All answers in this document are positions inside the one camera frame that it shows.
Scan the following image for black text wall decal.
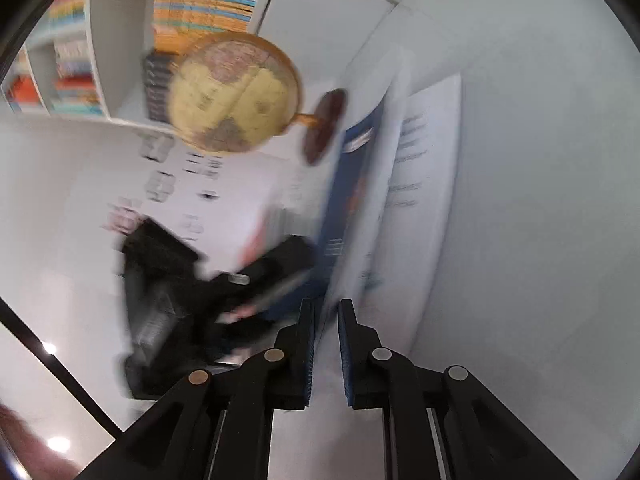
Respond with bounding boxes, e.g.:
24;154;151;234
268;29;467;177
182;152;223;178

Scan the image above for yellow desk globe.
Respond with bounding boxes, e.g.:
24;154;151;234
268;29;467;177
167;30;348;167

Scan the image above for blue illustrated book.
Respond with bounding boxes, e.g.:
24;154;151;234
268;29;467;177
262;92;406;323

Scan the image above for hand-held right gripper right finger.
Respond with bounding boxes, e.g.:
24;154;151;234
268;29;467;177
338;298;581;480

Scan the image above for red sun wall decal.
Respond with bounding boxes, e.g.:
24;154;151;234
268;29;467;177
105;200;146;233

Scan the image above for set of dark grey volumes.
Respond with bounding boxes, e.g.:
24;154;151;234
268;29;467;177
142;52;176;123

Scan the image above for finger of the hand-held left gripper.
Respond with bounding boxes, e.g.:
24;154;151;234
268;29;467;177
217;270;316;325

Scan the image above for black cable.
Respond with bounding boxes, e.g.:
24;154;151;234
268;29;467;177
0;297;123;436

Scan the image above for white text page book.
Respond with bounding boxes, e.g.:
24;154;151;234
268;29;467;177
380;74;463;311

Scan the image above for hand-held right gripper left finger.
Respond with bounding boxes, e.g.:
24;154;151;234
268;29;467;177
80;298;317;480

